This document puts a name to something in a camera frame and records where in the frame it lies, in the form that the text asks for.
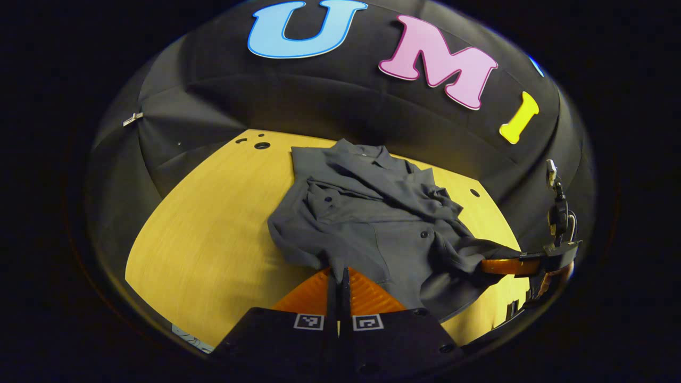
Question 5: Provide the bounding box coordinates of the grey collared shirt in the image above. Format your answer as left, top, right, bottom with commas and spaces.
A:
267, 138, 525, 322

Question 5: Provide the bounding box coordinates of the black table edge clamp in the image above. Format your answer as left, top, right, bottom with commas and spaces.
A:
503, 299, 533, 321

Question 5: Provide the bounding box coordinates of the black backdrop cloth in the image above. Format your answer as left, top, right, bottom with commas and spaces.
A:
88, 0, 595, 288

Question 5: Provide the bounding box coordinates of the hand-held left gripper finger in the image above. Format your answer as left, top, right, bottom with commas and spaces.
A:
210, 268, 341, 381
339, 266, 463, 381

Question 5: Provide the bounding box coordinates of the white printed sheet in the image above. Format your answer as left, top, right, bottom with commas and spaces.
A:
171, 323, 216, 354

